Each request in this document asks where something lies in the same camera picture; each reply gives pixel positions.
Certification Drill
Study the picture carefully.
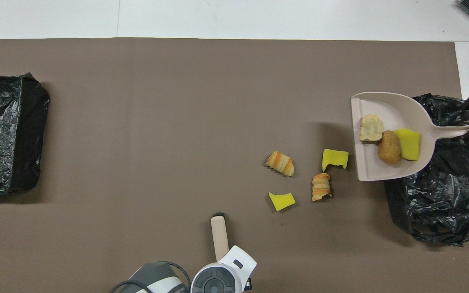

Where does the brown toy bread roll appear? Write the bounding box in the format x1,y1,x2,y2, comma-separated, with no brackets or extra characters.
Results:
377,130,402,166

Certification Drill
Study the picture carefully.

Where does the beige plastic dustpan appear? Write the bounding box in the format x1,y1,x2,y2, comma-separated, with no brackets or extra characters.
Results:
351,92,469,181

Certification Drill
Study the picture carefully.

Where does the pale toy croissant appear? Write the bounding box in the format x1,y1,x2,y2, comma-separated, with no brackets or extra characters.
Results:
359,114,385,142

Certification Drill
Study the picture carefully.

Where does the notched yellow sponge piece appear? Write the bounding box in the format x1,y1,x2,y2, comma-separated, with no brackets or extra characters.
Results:
322,149,349,172

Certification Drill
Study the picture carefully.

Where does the orange striped toy croissant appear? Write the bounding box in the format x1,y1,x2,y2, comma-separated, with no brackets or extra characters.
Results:
312,173,332,201
266,151,295,178

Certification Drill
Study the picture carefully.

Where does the small yellow sponge piece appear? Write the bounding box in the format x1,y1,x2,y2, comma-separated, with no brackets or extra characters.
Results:
268,192,296,212

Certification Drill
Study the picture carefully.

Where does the beige hand brush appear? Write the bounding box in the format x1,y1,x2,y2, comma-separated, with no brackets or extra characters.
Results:
210,211,230,263

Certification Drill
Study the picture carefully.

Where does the brown table mat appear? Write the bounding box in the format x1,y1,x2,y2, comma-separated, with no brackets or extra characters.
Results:
0,38,469,293

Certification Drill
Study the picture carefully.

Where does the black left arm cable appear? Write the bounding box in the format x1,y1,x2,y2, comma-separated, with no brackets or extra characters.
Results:
110,260,193,293

